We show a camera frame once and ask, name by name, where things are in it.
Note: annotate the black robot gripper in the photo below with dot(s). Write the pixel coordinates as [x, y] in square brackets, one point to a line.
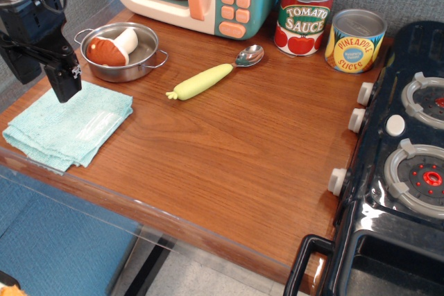
[32, 42]

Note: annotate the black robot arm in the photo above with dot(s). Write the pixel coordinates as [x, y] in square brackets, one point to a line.
[32, 42]

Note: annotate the plush brown white mushroom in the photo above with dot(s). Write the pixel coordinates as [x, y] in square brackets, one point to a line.
[112, 53]

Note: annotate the light blue folded cloth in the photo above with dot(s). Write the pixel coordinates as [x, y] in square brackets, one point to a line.
[60, 135]

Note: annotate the silver metal pot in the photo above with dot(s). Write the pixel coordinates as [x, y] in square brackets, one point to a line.
[146, 57]

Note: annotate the clear acrylic table guard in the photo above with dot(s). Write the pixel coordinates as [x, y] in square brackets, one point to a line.
[53, 243]

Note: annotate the orange plush object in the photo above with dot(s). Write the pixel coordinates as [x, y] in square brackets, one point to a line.
[12, 291]

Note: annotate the tomato sauce can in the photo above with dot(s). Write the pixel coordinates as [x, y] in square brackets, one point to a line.
[300, 25]

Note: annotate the pineapple slices can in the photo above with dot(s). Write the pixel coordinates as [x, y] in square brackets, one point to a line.
[355, 38]

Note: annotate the black toy stove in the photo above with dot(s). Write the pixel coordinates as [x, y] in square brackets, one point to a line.
[389, 222]

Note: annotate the spoon with green handle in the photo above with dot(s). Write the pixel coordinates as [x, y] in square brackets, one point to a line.
[204, 80]

